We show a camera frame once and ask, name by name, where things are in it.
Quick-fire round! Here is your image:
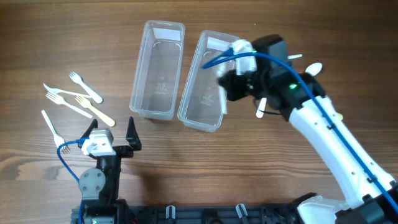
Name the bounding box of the white spoon wide handle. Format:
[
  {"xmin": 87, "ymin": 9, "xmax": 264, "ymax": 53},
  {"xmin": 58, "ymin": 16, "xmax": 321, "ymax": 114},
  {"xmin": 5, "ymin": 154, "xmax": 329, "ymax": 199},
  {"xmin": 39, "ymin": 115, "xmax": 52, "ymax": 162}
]
[{"xmin": 256, "ymin": 98, "xmax": 267, "ymax": 118}]

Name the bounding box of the short white plastic fork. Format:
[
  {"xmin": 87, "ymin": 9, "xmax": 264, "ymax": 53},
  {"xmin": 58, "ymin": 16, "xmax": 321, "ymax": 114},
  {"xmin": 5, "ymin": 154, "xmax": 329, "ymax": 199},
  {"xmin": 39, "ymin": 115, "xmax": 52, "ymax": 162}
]
[{"xmin": 69, "ymin": 72, "xmax": 103, "ymax": 104}]

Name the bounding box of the blue left camera cable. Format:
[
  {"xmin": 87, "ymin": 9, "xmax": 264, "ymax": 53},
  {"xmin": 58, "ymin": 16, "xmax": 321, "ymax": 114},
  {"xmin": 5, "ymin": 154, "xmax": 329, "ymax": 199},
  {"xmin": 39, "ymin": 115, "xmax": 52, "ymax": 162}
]
[{"xmin": 57, "ymin": 138, "xmax": 86, "ymax": 224}]

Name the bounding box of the left clear plastic container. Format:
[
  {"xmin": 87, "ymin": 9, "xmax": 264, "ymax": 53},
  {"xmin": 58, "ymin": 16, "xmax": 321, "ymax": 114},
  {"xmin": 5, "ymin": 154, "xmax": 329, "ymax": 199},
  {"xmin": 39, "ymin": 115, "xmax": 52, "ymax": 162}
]
[{"xmin": 129, "ymin": 20, "xmax": 185, "ymax": 120}]

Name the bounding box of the long white plastic fork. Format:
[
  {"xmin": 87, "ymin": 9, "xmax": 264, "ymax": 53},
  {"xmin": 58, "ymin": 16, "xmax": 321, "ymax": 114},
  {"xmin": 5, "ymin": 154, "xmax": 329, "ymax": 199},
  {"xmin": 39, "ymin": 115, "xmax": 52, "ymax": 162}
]
[{"xmin": 41, "ymin": 110, "xmax": 70, "ymax": 154}]

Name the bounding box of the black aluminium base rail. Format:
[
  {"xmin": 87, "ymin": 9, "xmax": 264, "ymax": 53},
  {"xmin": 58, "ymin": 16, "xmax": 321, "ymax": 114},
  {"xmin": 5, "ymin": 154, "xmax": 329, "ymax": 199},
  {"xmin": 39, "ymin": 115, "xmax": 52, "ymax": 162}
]
[{"xmin": 70, "ymin": 203, "xmax": 303, "ymax": 224}]

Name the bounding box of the thin white plastic fork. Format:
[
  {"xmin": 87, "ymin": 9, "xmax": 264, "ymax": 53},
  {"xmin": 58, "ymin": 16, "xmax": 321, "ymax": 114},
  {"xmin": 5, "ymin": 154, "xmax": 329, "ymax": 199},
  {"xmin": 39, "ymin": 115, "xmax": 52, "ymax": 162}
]
[{"xmin": 44, "ymin": 84, "xmax": 91, "ymax": 98}]

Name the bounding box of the white spoon thin handle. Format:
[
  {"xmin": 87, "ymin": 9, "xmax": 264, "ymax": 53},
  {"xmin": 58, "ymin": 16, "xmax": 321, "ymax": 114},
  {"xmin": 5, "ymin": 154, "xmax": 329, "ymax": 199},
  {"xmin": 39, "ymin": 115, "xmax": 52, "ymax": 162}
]
[{"xmin": 219, "ymin": 86, "xmax": 228, "ymax": 114}]

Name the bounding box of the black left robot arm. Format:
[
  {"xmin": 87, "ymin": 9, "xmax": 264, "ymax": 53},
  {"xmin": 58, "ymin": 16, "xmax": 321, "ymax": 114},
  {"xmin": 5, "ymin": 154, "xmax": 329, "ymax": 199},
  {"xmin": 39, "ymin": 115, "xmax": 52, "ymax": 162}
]
[{"xmin": 70, "ymin": 117, "xmax": 142, "ymax": 224}]

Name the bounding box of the yellow plastic fork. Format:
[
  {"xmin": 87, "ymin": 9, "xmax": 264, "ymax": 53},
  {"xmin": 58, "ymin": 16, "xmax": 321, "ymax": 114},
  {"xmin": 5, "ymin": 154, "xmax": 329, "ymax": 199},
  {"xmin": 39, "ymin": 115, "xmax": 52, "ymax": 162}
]
[{"xmin": 75, "ymin": 96, "xmax": 116, "ymax": 127}]

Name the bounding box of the clear plastic container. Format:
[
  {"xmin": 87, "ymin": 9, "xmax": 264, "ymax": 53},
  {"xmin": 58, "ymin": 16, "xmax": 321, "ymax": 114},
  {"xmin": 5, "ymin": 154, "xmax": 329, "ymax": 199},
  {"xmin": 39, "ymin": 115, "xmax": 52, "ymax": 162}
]
[
  {"xmin": 129, "ymin": 20, "xmax": 185, "ymax": 120},
  {"xmin": 177, "ymin": 30, "xmax": 239, "ymax": 132}
]

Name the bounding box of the right clear plastic container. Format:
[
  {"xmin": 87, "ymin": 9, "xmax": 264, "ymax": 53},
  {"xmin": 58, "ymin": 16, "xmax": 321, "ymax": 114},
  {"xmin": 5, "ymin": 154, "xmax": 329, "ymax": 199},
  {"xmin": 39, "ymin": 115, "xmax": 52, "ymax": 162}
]
[{"xmin": 177, "ymin": 30, "xmax": 239, "ymax": 132}]

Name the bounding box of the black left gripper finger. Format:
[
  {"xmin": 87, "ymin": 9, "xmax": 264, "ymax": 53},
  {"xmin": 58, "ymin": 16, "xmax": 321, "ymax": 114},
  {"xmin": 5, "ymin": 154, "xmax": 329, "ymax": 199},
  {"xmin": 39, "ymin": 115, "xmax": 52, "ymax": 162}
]
[
  {"xmin": 78, "ymin": 119, "xmax": 98, "ymax": 148},
  {"xmin": 126, "ymin": 116, "xmax": 142, "ymax": 151}
]

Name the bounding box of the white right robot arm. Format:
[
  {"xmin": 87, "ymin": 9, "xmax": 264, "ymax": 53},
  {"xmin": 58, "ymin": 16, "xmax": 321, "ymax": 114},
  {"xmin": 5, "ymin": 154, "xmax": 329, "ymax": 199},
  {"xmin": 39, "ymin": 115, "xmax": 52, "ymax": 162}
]
[{"xmin": 209, "ymin": 34, "xmax": 397, "ymax": 223}]

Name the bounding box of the white plastic spoon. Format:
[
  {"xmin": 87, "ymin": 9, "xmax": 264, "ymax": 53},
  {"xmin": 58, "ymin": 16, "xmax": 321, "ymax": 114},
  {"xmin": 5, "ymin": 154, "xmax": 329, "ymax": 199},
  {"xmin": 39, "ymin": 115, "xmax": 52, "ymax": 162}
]
[
  {"xmin": 305, "ymin": 62, "xmax": 323, "ymax": 77},
  {"xmin": 287, "ymin": 54, "xmax": 303, "ymax": 60}
]

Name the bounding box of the blue camera cable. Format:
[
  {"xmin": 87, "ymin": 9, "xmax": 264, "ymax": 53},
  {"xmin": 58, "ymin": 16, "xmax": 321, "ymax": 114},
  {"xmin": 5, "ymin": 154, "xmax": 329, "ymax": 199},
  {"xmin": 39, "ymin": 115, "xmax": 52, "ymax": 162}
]
[
  {"xmin": 201, "ymin": 48, "xmax": 398, "ymax": 215},
  {"xmin": 57, "ymin": 138, "xmax": 86, "ymax": 224}
]

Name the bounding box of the blue right camera cable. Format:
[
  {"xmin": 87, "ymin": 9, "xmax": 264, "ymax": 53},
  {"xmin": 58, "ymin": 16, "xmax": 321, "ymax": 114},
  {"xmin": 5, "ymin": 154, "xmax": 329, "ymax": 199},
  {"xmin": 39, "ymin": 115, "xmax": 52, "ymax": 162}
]
[{"xmin": 201, "ymin": 48, "xmax": 398, "ymax": 215}]

